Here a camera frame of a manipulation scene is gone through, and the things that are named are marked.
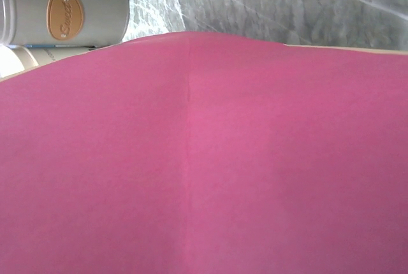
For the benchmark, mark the grey straw holder cup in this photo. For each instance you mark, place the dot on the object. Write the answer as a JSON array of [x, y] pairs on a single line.
[[82, 23]]

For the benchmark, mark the pink white paper bag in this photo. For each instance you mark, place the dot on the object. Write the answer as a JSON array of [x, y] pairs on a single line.
[[200, 152]]

